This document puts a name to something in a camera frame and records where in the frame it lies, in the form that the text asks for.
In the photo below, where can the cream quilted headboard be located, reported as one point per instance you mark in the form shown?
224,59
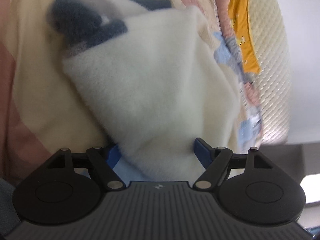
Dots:
272,62

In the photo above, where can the cream and navy fleece garment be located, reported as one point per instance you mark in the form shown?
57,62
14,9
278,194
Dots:
150,87

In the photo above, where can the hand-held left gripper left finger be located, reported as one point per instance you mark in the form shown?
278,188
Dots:
112,155

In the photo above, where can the patchwork checked duvet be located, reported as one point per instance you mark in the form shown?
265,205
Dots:
30,92

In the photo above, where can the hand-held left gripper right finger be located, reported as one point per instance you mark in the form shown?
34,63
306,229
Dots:
202,152

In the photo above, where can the yellow crown print pillow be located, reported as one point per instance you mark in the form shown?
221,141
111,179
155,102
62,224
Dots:
243,37

